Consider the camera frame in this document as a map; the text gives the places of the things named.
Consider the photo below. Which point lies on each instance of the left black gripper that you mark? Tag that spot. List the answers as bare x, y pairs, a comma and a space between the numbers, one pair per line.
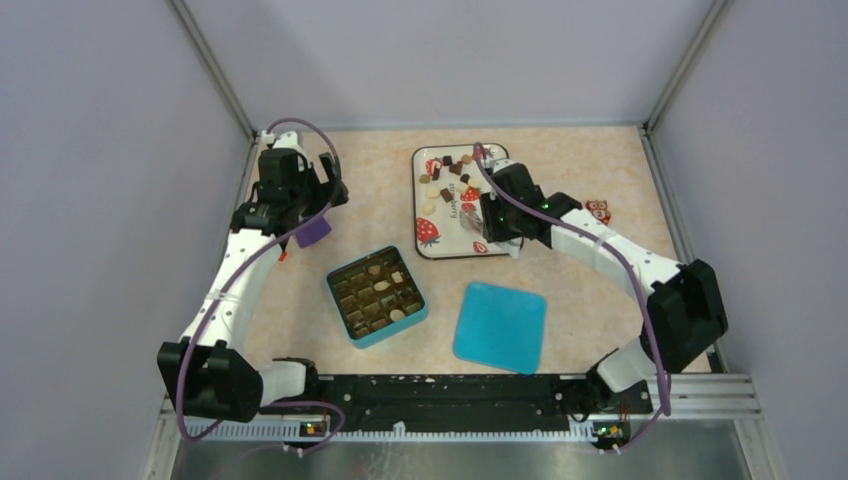
330, 192

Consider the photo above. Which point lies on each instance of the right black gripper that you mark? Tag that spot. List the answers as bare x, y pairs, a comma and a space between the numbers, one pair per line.
492, 232

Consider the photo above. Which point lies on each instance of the teal box lid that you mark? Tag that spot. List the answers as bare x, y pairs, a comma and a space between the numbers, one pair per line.
501, 327

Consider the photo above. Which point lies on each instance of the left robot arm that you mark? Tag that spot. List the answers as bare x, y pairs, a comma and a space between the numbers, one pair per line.
205, 372

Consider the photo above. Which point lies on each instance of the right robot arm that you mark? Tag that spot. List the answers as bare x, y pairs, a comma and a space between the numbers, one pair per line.
680, 303

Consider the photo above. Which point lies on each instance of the teal chocolate box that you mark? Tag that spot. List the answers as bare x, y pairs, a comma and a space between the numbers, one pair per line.
364, 312

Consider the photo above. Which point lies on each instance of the purple metronome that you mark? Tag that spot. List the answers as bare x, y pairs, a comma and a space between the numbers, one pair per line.
312, 231

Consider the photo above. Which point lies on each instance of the strawberry pattern white tray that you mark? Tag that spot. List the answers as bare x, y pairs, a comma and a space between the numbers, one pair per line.
436, 229

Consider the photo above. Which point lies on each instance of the red owl toy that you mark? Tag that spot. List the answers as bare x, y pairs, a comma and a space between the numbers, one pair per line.
600, 210

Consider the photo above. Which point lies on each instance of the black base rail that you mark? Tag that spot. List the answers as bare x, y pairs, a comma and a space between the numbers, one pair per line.
470, 403

